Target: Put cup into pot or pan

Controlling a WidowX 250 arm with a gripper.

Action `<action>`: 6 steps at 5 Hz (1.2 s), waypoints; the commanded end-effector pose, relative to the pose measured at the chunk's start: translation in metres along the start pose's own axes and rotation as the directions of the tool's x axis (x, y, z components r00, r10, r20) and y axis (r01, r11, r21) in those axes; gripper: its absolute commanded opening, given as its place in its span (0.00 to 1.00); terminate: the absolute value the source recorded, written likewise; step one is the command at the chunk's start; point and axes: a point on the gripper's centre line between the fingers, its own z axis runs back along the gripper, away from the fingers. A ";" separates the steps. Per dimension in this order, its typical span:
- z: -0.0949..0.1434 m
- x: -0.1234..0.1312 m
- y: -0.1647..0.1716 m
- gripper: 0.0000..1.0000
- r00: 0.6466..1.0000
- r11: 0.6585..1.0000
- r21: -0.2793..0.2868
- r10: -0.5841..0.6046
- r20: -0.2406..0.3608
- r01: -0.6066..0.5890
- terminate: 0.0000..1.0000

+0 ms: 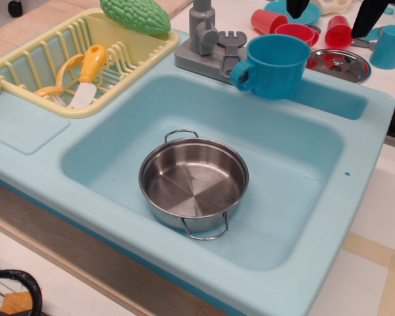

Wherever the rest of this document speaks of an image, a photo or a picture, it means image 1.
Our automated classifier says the yellow dish drying rack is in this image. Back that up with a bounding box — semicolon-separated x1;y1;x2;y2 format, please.
0;8;180;119

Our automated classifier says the stainless steel pot lid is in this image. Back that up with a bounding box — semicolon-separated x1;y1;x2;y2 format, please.
306;49;371;84

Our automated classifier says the light blue toy sink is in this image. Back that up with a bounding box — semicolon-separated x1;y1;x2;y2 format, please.
0;55;394;315

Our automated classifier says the teal plastic cup upside down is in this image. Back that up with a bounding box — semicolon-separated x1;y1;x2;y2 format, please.
370;25;395;70

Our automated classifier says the white toy appliance top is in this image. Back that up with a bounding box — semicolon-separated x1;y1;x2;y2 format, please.
313;0;353;16

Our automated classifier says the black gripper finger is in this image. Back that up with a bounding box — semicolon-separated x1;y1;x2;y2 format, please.
352;0;388;38
286;0;310;19

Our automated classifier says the red plastic cup lying left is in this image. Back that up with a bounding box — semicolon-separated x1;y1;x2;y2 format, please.
251;9;288;34

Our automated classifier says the orange cloth piece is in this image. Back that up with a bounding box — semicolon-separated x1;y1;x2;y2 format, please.
0;292;33;315

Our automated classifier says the teal plastic cup with handle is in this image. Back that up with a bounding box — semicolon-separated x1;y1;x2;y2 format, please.
230;34;311;100

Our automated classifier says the orange toy spoon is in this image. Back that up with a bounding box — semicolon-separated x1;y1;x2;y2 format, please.
34;54;84;99

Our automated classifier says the grey toy faucet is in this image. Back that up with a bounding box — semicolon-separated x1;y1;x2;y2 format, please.
174;0;247;83

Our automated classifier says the red plastic cup right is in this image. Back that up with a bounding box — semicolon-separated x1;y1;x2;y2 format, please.
325;15;353;49

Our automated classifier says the red plastic cup middle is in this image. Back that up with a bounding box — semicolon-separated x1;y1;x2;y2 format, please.
275;23;319;47

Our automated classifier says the black cable sleeve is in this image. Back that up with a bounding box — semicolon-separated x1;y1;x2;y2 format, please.
0;269;43;316

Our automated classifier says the teal plastic plate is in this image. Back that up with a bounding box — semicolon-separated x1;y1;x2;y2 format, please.
264;0;321;26

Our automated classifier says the green toy bitter gourd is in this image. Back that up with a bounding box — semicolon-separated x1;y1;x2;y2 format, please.
100;0;171;36

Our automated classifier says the yellow handled toy knife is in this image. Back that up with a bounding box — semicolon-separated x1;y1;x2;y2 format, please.
70;45;107;109

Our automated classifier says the black caster wheel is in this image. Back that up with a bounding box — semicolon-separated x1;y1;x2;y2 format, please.
7;0;23;18

